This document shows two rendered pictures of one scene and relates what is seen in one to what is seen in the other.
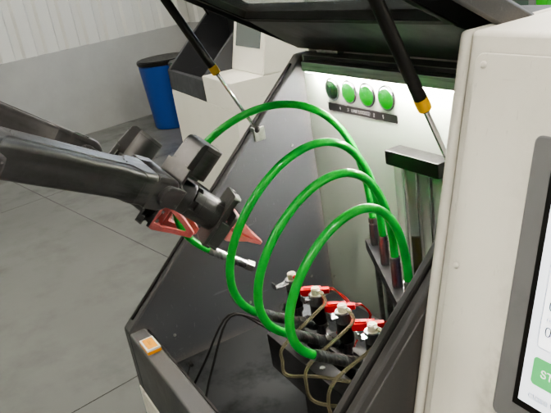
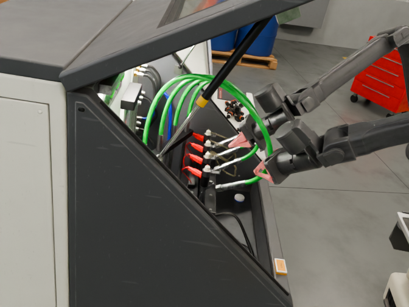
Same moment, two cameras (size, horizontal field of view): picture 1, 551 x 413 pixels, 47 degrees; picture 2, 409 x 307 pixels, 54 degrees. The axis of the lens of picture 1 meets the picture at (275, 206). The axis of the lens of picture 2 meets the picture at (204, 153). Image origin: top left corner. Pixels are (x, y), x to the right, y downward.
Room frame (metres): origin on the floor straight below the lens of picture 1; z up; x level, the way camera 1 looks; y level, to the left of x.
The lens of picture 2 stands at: (2.04, 0.39, 1.77)
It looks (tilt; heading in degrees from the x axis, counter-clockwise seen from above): 30 degrees down; 203
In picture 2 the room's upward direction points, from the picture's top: 11 degrees clockwise
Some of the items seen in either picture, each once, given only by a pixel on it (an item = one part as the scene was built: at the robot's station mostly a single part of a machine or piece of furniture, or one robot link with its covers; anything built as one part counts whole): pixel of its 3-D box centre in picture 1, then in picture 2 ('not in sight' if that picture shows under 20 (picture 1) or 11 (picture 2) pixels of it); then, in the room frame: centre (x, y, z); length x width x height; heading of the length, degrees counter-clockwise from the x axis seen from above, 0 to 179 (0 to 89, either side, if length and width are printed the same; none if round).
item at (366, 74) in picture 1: (385, 74); (129, 52); (1.19, -0.24, 1.43); 0.54 x 0.03 x 0.02; 27
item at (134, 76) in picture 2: not in sight; (137, 96); (0.98, -0.35, 1.20); 0.13 x 0.03 x 0.31; 27
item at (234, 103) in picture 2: not in sight; (236, 108); (0.35, -0.22, 1.01); 0.23 x 0.11 x 0.06; 27
